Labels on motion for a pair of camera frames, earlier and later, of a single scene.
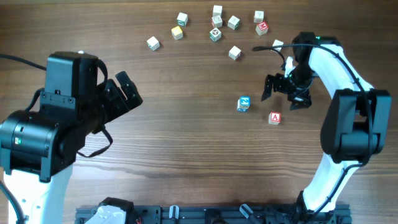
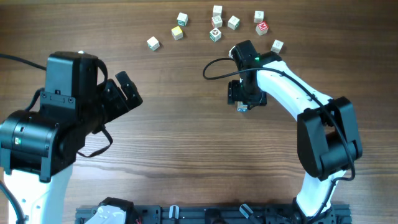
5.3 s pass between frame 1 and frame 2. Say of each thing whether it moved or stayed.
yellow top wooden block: stayed
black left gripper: stayed
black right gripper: moved
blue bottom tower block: stayed
